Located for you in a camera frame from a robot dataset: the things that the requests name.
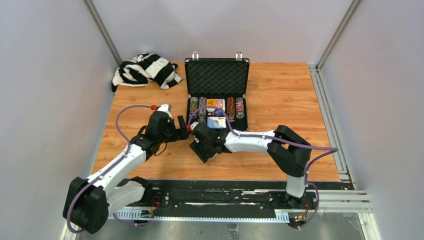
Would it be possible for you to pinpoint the blue card deck box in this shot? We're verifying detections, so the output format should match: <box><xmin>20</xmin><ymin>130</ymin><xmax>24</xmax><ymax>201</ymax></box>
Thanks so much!
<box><xmin>206</xmin><ymin>116</ymin><xmax>227</xmax><ymax>129</ymax></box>

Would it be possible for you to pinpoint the blue small blind button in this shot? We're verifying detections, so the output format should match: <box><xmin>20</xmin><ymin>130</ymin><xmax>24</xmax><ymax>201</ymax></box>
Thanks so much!
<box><xmin>213</xmin><ymin>108</ymin><xmax>224</xmax><ymax>117</ymax></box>

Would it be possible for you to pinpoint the black poker set case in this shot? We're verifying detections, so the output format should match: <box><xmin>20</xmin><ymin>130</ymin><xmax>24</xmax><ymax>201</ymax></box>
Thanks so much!
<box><xmin>184</xmin><ymin>56</ymin><xmax>250</xmax><ymax>131</ymax></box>

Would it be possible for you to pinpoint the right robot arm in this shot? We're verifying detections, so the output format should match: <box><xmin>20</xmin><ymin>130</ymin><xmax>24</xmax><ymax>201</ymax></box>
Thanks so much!
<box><xmin>189</xmin><ymin>122</ymin><xmax>312</xmax><ymax>209</ymax></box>

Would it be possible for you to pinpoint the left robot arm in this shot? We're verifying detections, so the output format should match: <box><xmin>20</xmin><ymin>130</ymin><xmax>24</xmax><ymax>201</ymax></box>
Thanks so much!
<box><xmin>62</xmin><ymin>109</ymin><xmax>189</xmax><ymax>234</ymax></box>

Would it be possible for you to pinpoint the red playing card deck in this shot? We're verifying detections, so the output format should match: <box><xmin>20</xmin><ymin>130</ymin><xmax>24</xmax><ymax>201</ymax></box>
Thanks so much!
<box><xmin>206</xmin><ymin>98</ymin><xmax>226</xmax><ymax>112</ymax></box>

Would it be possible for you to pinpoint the yellow big blind button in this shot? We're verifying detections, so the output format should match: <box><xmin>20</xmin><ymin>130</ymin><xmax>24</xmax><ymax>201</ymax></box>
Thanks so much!
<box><xmin>206</xmin><ymin>99</ymin><xmax>217</xmax><ymax>107</ymax></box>

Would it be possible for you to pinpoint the orange black chip row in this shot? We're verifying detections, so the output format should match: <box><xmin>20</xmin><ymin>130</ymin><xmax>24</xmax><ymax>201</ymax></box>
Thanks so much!
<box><xmin>226</xmin><ymin>96</ymin><xmax>236</xmax><ymax>123</ymax></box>

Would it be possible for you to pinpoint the red green chip row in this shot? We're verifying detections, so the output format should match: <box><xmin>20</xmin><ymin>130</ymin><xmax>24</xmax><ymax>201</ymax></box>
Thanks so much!
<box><xmin>235</xmin><ymin>97</ymin><xmax>245</xmax><ymax>114</ymax></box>

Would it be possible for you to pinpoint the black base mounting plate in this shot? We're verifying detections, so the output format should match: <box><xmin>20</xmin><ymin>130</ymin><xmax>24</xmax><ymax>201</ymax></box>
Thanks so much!
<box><xmin>121</xmin><ymin>179</ymin><xmax>319</xmax><ymax>220</ymax></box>

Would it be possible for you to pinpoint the black white striped cloth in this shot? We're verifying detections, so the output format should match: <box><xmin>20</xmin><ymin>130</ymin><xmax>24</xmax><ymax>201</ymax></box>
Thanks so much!
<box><xmin>111</xmin><ymin>52</ymin><xmax>183</xmax><ymax>93</ymax></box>

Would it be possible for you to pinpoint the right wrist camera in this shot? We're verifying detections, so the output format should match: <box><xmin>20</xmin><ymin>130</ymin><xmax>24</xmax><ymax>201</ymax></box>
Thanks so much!
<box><xmin>189</xmin><ymin>121</ymin><xmax>199</xmax><ymax>143</ymax></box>

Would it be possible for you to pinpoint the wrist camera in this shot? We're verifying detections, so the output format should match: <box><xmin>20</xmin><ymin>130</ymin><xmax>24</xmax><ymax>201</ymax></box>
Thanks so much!
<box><xmin>189</xmin><ymin>121</ymin><xmax>199</xmax><ymax>143</ymax></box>
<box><xmin>157</xmin><ymin>103</ymin><xmax>172</xmax><ymax>118</ymax></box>

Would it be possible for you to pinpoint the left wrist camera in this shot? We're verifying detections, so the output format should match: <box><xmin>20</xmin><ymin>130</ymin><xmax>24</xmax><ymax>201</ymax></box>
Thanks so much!
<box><xmin>157</xmin><ymin>103</ymin><xmax>172</xmax><ymax>118</ymax></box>

